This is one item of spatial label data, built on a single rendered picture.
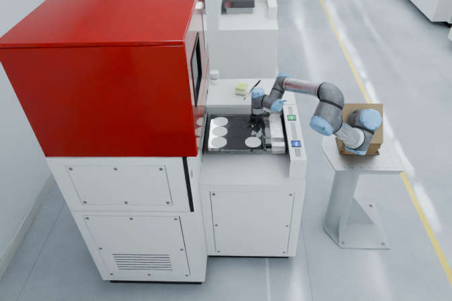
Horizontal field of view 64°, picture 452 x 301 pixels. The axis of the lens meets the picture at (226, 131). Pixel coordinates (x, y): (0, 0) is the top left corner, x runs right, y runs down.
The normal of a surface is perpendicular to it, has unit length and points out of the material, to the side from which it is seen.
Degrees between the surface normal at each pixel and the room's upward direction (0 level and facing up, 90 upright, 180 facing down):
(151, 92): 90
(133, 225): 90
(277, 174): 0
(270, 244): 90
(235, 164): 0
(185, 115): 90
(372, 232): 0
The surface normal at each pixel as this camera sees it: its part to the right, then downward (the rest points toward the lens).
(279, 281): -0.04, -0.78
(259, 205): -0.04, 0.63
